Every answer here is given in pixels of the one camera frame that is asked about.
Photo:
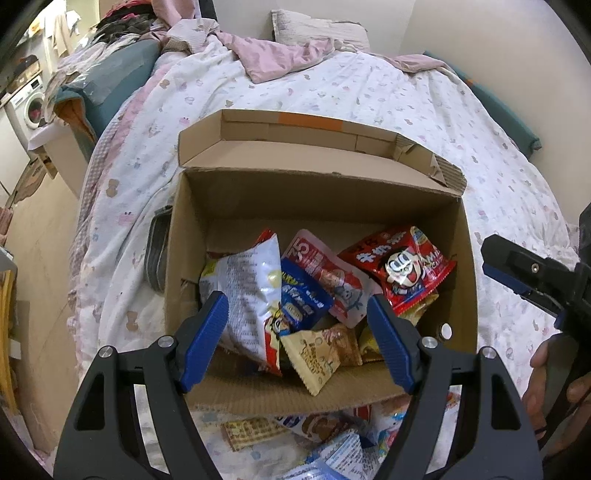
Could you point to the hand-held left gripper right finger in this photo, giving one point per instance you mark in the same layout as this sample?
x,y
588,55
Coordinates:
x,y
392,341

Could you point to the yellow wafer packet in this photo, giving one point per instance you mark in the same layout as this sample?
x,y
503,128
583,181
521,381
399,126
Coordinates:
x,y
251,431

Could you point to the pile of dark clothes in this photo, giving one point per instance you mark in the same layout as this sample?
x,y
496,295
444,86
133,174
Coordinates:
x,y
129,21

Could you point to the person's right hand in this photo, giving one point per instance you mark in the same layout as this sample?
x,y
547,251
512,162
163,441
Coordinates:
x,y
535,397

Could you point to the pink curtain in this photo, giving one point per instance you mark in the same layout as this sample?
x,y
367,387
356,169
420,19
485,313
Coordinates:
x,y
175,8

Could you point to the white washing machine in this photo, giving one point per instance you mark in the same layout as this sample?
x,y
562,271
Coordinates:
x,y
27,106

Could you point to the pink blanket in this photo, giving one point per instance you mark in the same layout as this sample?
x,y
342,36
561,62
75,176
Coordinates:
x,y
281,55

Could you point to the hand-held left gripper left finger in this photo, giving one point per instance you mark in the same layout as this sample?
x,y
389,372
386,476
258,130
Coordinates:
x,y
205,339

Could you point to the cardboard box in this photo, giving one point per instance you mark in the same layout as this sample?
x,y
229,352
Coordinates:
x,y
300,194

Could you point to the white red cartoon snack packet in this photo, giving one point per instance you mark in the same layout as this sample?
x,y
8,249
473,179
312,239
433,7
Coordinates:
x,y
332,272

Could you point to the hanging towel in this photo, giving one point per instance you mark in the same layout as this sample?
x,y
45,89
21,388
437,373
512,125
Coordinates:
x,y
60,30

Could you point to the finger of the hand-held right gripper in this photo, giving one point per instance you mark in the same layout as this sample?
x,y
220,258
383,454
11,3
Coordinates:
x,y
512,263

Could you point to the teal mat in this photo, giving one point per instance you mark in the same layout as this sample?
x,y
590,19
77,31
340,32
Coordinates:
x,y
498,106

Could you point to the grey pillow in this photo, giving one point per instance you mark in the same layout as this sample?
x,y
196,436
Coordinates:
x,y
318,27

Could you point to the large white chips bag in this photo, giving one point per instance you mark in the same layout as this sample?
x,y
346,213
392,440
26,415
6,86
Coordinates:
x,y
244,295

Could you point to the white pink snack packet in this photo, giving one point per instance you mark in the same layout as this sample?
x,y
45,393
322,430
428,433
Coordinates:
x,y
388,420

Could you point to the dark striped cloth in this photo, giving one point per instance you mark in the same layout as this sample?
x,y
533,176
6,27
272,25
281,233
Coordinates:
x,y
157,254

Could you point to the beige biscuit packet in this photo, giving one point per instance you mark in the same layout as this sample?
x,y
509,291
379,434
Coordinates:
x,y
318,355

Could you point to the white storage bin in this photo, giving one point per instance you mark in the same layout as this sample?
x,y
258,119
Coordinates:
x,y
60,157

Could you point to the pile of light clothes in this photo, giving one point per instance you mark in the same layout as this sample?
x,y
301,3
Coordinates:
x,y
78,64

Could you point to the blue snack packet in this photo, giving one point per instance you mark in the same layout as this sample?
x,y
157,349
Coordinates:
x,y
302,295

